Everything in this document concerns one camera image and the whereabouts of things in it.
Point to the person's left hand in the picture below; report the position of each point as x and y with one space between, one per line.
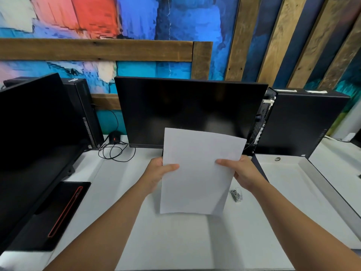
153 174

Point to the person's right hand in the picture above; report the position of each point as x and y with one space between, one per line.
246 173

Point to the person's right thumb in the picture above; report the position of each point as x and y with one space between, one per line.
225 163

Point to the person's left thumb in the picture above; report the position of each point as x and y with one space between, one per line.
170 168

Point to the white paper sheet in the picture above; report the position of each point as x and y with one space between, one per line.
197 172

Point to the person's right forearm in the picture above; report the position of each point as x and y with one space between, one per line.
306 230

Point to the person's left forearm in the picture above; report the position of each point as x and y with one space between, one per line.
103 232

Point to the small clear stapler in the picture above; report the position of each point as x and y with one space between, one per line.
236 194

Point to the slim black desktop computer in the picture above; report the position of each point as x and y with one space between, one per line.
299 124

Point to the black desktop computer tower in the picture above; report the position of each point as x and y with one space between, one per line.
84 110

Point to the black monitor stand base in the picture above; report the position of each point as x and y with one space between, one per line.
53 217

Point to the large black computer monitor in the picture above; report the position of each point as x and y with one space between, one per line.
33 155

